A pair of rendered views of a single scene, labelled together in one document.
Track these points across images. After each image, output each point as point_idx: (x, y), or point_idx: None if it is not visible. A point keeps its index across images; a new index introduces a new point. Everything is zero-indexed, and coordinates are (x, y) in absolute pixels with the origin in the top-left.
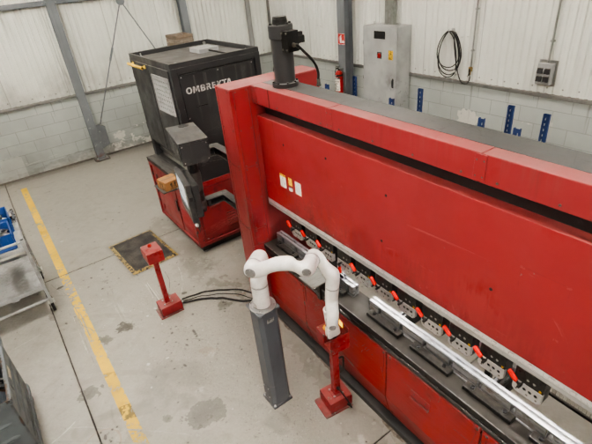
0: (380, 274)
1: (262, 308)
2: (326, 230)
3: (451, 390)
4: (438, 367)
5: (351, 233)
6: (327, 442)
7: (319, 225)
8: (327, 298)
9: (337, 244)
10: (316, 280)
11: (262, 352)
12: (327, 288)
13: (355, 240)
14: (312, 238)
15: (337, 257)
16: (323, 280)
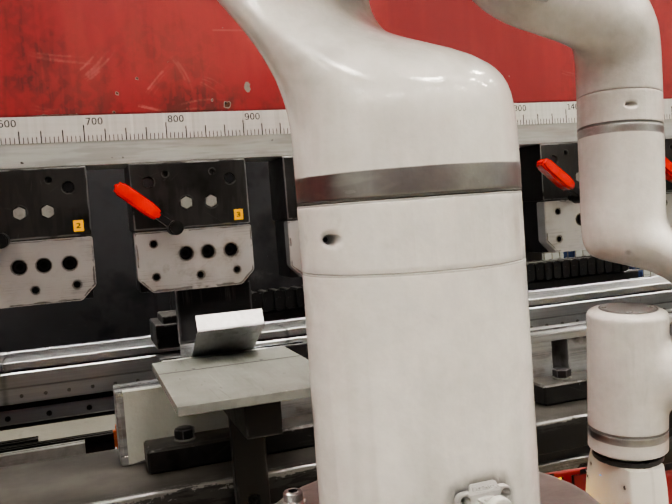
0: (561, 135)
1: (540, 501)
2: (185, 85)
3: None
4: None
5: (381, 10)
6: None
7: (116, 87)
8: (656, 194)
9: (286, 130)
10: (279, 375)
11: None
12: (651, 116)
13: (412, 31)
14: (38, 221)
15: (288, 221)
16: (300, 365)
